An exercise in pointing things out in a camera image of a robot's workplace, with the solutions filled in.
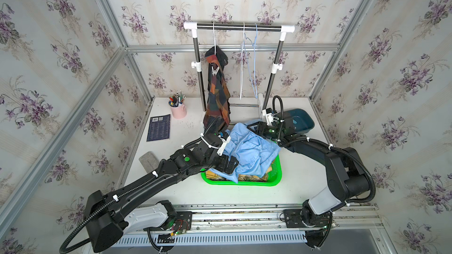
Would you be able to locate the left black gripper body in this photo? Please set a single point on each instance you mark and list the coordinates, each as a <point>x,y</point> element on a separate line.
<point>220,163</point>

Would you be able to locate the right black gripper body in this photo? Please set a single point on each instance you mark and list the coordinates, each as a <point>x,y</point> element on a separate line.
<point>269,131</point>

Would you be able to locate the yellow plaid shirt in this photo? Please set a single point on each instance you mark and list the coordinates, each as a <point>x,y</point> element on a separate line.
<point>270,176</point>

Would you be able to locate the light blue shirt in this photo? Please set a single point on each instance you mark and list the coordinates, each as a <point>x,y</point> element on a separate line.
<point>253,153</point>

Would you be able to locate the dark plaid shirt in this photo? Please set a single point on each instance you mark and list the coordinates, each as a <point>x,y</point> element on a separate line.
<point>218,106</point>

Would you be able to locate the light blue wire hanger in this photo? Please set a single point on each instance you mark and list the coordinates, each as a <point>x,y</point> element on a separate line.
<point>253,75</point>

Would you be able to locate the white hanger of blue shirt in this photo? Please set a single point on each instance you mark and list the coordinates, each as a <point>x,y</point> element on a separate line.
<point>242,58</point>

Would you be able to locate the white hanger of dark shirt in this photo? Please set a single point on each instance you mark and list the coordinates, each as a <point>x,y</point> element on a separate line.
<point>214,38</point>

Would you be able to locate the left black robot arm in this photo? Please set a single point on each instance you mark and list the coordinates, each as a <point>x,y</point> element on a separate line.
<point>104,217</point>

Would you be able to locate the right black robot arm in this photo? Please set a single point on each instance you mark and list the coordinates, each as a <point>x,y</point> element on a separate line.
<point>348,180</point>

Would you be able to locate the dark teal plastic bin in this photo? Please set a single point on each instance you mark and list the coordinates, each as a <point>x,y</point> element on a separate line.
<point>297,121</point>

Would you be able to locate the green plastic basket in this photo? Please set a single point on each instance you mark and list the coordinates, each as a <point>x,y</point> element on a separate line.
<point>258,184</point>

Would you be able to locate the metal clothes rack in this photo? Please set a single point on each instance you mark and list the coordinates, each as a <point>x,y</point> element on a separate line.
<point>194,27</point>

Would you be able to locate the pink pen cup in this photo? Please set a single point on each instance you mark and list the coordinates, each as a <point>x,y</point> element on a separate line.
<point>177,105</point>

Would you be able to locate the dark blue booklet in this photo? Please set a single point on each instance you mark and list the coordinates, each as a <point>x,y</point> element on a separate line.
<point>159,128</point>

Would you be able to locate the grey sponge block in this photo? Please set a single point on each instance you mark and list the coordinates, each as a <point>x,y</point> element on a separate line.
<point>149,162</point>

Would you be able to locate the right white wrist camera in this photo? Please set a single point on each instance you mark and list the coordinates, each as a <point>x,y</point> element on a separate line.
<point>268,115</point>

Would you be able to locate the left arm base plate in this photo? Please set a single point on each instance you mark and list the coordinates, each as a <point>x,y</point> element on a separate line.
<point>179,223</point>

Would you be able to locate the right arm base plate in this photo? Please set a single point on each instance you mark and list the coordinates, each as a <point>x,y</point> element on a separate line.
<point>299,218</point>

